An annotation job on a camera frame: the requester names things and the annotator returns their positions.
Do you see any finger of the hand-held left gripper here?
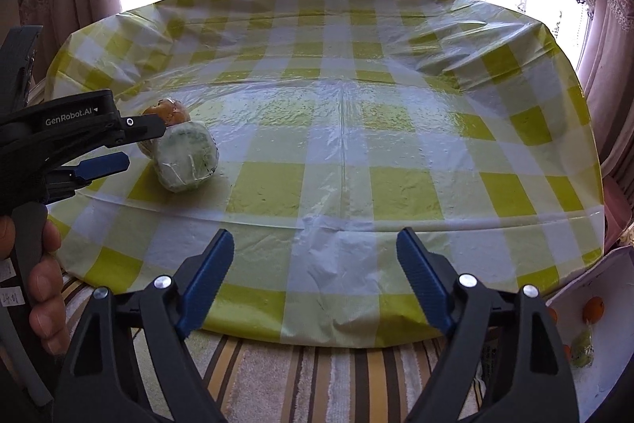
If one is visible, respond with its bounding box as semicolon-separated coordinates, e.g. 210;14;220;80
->
114;115;166;141
44;152;130;206

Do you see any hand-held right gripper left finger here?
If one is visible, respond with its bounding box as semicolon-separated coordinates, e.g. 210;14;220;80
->
52;229;235;423

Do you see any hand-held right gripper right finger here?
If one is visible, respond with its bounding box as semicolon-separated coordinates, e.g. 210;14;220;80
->
396;227;580;423

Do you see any orange melon wedge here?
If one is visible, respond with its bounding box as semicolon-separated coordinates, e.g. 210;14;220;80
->
137;98;191;156

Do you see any green melon wedge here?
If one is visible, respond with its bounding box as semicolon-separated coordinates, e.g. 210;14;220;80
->
569;326;595;367
155;121;220;193

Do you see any large orange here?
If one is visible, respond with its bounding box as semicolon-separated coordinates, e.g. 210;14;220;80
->
582;297;606;323

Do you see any white cardboard box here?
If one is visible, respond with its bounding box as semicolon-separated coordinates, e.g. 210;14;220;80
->
545;245;634;419

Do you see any person's left hand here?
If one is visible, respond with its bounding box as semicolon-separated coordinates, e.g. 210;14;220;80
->
27;221;65;343

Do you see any striped cushion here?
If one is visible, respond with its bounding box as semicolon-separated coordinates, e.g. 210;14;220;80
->
59;274;496;423

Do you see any yellow checked plastic tablecloth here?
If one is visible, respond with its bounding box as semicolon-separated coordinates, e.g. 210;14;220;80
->
44;0;605;349

